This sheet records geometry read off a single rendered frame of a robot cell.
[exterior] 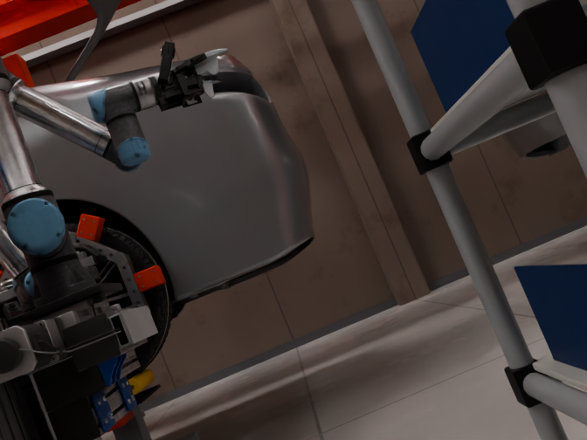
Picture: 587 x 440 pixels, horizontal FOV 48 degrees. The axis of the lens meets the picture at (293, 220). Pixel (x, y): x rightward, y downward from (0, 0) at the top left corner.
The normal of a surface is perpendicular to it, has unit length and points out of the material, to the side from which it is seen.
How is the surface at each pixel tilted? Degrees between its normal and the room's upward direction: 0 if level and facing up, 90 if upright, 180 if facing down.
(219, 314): 90
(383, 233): 90
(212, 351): 90
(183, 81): 82
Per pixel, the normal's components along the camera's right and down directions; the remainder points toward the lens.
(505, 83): -0.79, 0.61
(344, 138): 0.03, -0.09
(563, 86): -0.58, 0.18
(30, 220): 0.30, -0.06
